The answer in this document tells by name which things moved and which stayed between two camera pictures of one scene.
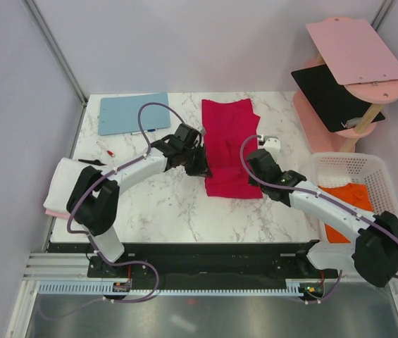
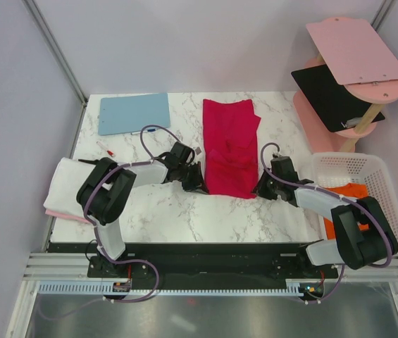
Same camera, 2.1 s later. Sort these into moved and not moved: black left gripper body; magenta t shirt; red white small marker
Moved: black left gripper body
Not moved: magenta t shirt; red white small marker
